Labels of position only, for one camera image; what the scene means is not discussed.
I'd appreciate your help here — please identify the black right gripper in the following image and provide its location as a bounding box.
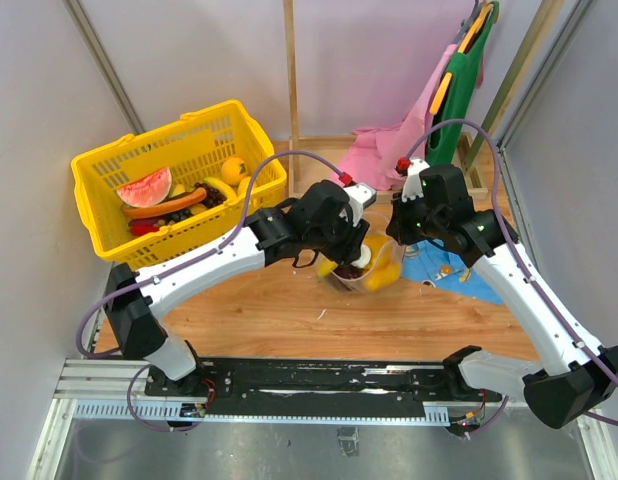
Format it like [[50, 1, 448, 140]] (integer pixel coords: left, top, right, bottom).
[[386, 187, 445, 246]]

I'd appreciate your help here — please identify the long yellow banana toy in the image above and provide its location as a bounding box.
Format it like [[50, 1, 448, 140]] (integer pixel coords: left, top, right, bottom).
[[317, 258, 338, 278]]

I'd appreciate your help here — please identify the yellow bell pepper toy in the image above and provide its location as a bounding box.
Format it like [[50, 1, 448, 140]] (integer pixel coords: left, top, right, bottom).
[[363, 236, 395, 272]]

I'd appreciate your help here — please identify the clear zip top bag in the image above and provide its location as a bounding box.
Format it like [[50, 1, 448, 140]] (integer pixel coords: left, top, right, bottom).
[[316, 209, 405, 293]]

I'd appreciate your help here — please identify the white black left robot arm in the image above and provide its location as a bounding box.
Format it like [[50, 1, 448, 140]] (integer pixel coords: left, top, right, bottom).
[[104, 180, 376, 396]]

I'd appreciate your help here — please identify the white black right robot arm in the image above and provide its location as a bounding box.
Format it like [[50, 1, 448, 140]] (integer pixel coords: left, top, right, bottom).
[[386, 159, 618, 429]]

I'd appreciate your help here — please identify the blue cartoon print cloth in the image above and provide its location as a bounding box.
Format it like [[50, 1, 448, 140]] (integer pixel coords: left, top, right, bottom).
[[402, 241, 503, 305]]

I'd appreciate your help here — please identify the pink cloth garment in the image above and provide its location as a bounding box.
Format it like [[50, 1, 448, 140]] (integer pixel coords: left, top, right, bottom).
[[338, 43, 457, 191]]

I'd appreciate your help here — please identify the green cloth garment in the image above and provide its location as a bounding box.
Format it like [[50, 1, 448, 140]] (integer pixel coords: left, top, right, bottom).
[[425, 1, 499, 166]]

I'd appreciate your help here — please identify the yellow lemon toy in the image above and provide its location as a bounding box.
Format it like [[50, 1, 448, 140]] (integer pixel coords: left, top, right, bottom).
[[236, 176, 251, 198]]

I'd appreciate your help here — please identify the orange fruit toy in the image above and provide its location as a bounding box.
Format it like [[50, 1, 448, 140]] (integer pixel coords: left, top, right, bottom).
[[221, 156, 250, 186]]

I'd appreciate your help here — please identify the yellow clothes hanger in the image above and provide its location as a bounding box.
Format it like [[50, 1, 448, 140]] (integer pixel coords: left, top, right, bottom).
[[429, 72, 453, 115]]

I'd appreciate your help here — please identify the dark grape bunch toy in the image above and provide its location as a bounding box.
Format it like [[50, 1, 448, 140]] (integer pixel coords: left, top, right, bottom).
[[194, 183, 227, 209]]

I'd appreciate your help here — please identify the orange hot dog toy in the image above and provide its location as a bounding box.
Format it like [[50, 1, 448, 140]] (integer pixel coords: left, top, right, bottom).
[[122, 188, 207, 220]]

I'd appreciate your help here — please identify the watermelon slice toy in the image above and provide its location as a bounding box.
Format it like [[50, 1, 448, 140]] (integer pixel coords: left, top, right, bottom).
[[116, 167, 172, 208]]

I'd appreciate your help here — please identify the yellow plastic shopping basket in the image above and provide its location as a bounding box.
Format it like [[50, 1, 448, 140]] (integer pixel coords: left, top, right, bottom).
[[71, 100, 287, 270]]

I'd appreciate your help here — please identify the red chili pepper toy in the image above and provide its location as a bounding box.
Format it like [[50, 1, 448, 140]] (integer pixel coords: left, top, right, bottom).
[[128, 219, 161, 237]]

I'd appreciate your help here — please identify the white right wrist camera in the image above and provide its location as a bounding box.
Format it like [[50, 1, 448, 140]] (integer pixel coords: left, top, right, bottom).
[[396, 157, 429, 203]]

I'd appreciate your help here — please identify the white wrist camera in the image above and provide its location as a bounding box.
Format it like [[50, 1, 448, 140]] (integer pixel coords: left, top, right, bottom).
[[396, 157, 429, 203], [338, 172, 377, 226]]

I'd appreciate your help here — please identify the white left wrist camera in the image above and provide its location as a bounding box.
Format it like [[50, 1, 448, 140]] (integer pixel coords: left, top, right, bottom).
[[338, 172, 377, 226]]

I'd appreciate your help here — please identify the wooden clothes rack frame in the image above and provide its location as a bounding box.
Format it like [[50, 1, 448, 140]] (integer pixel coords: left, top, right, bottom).
[[282, 0, 565, 206]]

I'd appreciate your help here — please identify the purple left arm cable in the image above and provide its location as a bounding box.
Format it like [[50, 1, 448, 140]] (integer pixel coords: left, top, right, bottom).
[[76, 149, 353, 434]]

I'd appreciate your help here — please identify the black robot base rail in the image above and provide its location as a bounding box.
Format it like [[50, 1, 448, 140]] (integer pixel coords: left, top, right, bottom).
[[145, 357, 501, 423]]

